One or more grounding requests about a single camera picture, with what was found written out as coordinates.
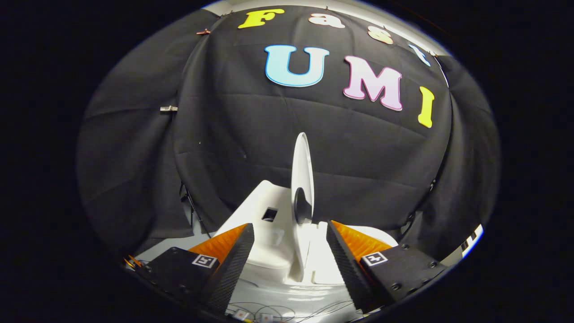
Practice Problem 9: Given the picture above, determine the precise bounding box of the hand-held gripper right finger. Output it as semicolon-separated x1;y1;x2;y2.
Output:
326;220;448;314

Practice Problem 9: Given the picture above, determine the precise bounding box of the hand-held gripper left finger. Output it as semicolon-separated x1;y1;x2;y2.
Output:
135;223;255;314

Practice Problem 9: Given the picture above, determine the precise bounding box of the white toilet lid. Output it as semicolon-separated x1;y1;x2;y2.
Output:
291;132;315;283

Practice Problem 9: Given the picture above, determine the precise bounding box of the white toilet with tank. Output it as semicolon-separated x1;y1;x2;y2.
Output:
214;179;400;315

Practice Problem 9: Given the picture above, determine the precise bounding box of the black backdrop stand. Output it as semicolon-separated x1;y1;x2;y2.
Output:
179;182;212;239

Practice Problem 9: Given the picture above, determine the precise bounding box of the white furniture edge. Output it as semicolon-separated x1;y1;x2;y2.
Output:
461;224;484;258

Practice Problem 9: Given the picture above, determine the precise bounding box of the black backdrop cloth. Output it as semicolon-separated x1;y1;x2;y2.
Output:
76;4;500;261

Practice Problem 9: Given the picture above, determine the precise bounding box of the thin black floor cable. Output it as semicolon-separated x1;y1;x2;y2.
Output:
226;300;357;322

